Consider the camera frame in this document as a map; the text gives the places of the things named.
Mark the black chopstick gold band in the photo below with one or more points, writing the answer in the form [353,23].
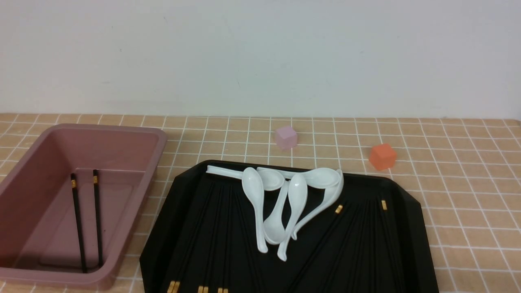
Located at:
[213,240]
[316,251]
[239,272]
[195,258]
[393,247]
[217,244]
[250,222]
[188,233]

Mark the pink cube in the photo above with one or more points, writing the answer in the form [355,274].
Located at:
[286,137]

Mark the white spoon left upright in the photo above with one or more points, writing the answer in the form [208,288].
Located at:
[253,188]

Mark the white spoon top left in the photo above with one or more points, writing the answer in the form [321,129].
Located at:
[272,180]

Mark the white spoon centre right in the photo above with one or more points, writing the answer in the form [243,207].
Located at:
[297,195]

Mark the white spoon top right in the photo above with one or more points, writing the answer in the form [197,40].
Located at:
[320,178]

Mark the white spoon bowl down centre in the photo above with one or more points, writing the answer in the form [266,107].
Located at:
[274,230]

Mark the white spoon far right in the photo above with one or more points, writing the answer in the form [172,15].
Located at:
[331,195]

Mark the orange cube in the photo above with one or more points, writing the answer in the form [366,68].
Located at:
[383,156]

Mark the black plastic tray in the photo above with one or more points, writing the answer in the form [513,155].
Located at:
[355,258]

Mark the black chopstick in bin right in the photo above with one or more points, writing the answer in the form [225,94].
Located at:
[98,217]

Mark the black chopstick in bin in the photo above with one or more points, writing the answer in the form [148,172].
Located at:
[77,210]
[98,217]

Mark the black chopstick in bin left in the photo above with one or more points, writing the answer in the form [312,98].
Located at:
[77,210]

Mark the pink plastic bin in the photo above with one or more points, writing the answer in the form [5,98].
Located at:
[39,242]

